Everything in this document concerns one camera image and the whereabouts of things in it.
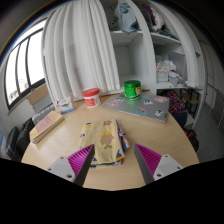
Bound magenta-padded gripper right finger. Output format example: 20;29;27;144
133;142;184;185

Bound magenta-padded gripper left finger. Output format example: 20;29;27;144
44;143;96;187

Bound yellow patterned towel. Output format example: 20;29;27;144
78;118;131;168

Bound black and red backpack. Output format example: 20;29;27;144
182;127;200;153

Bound yellow book with pink cover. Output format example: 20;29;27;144
28;110;65;145

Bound grey laptop with stickers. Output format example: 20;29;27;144
101;91;171;124

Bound black bag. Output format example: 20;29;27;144
4;125;21;162
14;117;36;157

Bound small white card box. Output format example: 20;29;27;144
56;96;76;115

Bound white radiator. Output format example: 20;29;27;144
31;103;56;126

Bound white jar with red lid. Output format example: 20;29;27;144
82;87;103;109

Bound green round tin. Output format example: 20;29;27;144
123;79;143;102

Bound cardboard box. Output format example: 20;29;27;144
26;82;54;113

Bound white shelf unit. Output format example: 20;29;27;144
99;0;206;130

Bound dark-framed window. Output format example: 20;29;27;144
2;19;48;112

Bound white curtain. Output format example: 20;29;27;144
41;0;121;102

